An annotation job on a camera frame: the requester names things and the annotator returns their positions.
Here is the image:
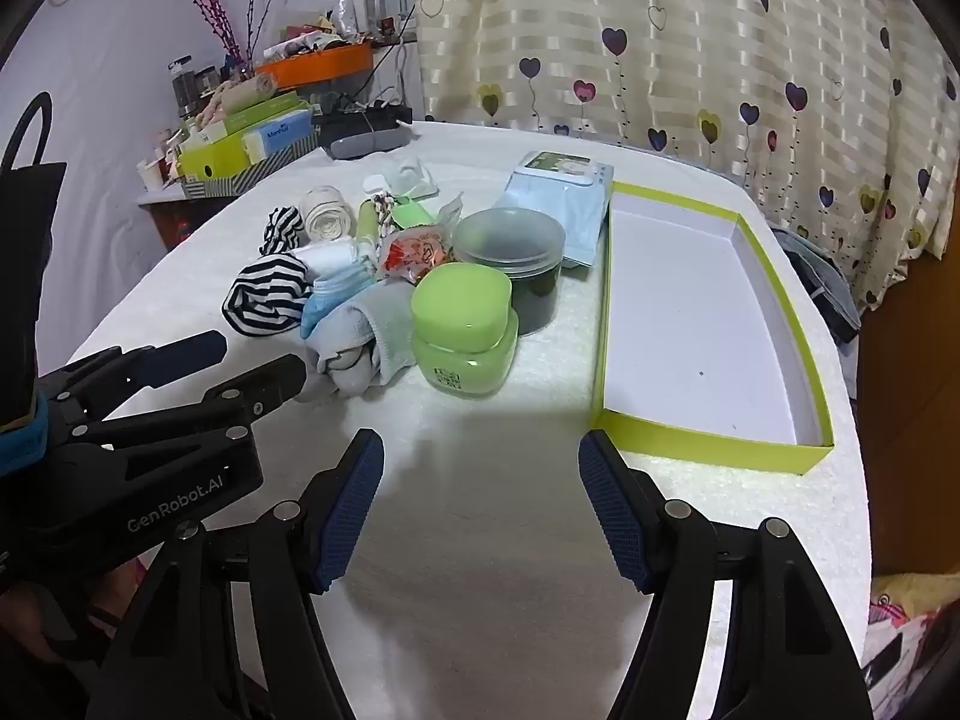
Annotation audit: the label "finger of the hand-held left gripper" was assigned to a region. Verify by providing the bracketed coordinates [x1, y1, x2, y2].
[37, 330, 228, 422]
[75, 355, 308, 452]

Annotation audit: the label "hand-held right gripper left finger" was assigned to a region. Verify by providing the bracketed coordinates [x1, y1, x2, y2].
[86, 429, 385, 720]

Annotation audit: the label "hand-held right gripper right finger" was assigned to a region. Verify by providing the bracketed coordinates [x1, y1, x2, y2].
[577, 429, 875, 720]

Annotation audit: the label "black white striped sock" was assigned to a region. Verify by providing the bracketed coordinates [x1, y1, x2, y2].
[221, 255, 316, 337]
[260, 205, 305, 256]

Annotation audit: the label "light blue white sock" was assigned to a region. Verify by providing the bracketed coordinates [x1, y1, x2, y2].
[300, 274, 376, 338]

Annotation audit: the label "grey sock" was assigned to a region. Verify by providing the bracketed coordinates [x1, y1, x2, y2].
[300, 286, 417, 402]

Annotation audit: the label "cream sock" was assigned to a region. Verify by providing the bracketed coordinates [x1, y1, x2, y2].
[301, 190, 353, 245]

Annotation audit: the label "white box with green rim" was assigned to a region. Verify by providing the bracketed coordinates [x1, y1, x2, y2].
[591, 181, 835, 475]

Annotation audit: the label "light blue face mask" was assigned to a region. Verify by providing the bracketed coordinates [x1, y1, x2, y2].
[491, 169, 612, 269]

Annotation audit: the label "white textured tablecloth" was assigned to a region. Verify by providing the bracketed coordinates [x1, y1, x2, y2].
[64, 120, 875, 720]

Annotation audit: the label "dark red side table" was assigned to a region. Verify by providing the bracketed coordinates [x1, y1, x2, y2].
[137, 191, 226, 250]

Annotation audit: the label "patterned cardboard box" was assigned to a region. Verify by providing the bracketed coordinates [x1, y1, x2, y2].
[184, 139, 323, 200]

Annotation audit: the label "red clear snack packet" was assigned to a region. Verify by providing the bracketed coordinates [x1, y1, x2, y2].
[375, 229, 455, 286]

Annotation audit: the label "lime green box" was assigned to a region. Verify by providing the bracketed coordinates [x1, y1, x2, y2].
[180, 90, 312, 181]

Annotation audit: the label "light green cream jar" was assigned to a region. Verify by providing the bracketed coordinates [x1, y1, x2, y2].
[411, 264, 520, 398]

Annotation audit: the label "blue tissue box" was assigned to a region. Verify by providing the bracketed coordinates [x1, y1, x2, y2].
[244, 111, 316, 162]

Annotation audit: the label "small white cloth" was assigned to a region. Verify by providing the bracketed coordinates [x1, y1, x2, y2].
[364, 157, 440, 200]

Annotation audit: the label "glass jars with dark lids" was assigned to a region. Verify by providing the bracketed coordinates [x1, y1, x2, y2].
[169, 56, 220, 119]

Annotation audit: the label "black power strip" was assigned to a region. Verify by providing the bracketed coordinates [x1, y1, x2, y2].
[311, 103, 413, 143]

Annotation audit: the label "dark jar with translucent lid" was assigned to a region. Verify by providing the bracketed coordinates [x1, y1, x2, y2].
[452, 208, 565, 337]

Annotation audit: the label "grey clothes pile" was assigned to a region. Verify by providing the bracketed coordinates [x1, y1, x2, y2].
[772, 229, 863, 346]

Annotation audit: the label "brown wooden wardrobe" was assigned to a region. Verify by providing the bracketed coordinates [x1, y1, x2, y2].
[855, 225, 960, 578]

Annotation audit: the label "orange tray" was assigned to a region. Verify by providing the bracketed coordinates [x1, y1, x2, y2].
[255, 41, 376, 91]

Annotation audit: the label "printed blanket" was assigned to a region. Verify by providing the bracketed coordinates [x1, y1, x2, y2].
[862, 577, 960, 720]

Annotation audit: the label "purple decorative twigs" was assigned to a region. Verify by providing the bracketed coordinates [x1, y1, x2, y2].
[172, 0, 271, 68]

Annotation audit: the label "heart-printed cream curtain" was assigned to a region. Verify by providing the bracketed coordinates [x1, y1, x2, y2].
[409, 0, 960, 312]

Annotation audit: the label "black cable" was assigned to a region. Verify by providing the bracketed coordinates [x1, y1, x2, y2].
[0, 94, 53, 167]

